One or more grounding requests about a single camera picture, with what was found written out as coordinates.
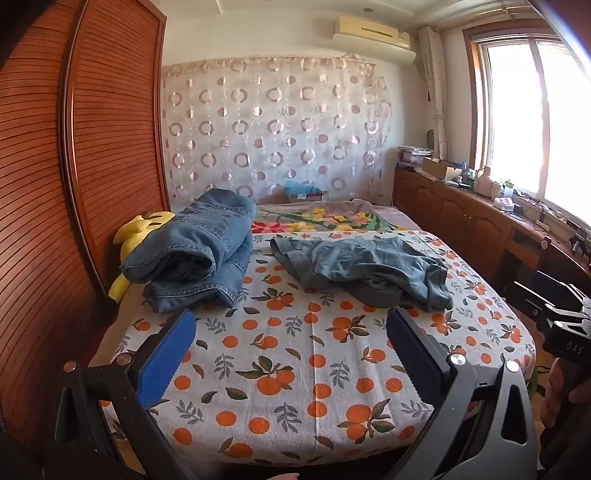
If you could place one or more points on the open cardboard box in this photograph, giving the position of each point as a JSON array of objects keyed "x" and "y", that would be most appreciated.
[{"x": 438, "y": 168}]

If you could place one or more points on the green-lid jar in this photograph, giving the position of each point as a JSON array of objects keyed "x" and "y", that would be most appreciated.
[{"x": 509, "y": 190}]

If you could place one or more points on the stack of papers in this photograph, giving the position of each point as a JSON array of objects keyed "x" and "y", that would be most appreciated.
[{"x": 413, "y": 154}]

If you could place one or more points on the floral blanket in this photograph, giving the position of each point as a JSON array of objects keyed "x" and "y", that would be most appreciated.
[{"x": 323, "y": 217}]

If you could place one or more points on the orange-print bed sheet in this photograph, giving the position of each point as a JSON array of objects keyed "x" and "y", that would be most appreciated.
[{"x": 286, "y": 369}]

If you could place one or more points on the white charger dock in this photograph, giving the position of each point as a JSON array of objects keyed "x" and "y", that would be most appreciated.
[{"x": 504, "y": 204}]

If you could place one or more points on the bunched window curtain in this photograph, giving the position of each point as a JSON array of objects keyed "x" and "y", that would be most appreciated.
[{"x": 436, "y": 83}]

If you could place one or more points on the beige mattress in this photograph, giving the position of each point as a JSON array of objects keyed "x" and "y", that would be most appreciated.
[{"x": 111, "y": 323}]

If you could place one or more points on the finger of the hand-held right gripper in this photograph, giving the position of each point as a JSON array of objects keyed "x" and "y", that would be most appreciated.
[
  {"x": 526, "y": 290},
  {"x": 570, "y": 314}
]

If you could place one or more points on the person's right hand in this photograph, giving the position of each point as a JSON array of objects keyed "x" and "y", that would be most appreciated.
[{"x": 551, "y": 392}]

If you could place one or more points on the sheer circle-pattern curtain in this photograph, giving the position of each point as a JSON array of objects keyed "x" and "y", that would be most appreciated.
[{"x": 277, "y": 129}]

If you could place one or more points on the folded blue jeans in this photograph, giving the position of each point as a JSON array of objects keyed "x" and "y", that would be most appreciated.
[{"x": 198, "y": 249}]

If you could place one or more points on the blue bag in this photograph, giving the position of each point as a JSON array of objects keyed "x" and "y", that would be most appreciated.
[{"x": 298, "y": 188}]

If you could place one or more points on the long wooden cabinet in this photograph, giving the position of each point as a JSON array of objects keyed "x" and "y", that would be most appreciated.
[{"x": 452, "y": 217}]

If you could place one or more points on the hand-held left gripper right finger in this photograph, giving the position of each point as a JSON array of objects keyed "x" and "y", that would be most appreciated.
[{"x": 415, "y": 355}]

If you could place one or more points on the yellow plush toy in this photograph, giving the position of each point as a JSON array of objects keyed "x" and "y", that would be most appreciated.
[{"x": 138, "y": 224}]

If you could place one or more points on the window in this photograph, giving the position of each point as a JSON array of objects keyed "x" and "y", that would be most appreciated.
[{"x": 521, "y": 115}]

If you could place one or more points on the white bottle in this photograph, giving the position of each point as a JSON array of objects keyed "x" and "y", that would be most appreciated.
[{"x": 483, "y": 182}]

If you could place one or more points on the wall air conditioner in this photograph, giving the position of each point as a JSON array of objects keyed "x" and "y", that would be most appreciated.
[{"x": 374, "y": 39}]

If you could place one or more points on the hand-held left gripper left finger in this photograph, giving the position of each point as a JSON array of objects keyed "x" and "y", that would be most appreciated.
[{"x": 166, "y": 355}]

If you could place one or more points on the grey-blue t-shirt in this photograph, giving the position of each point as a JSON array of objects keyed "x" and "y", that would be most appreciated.
[{"x": 360, "y": 267}]

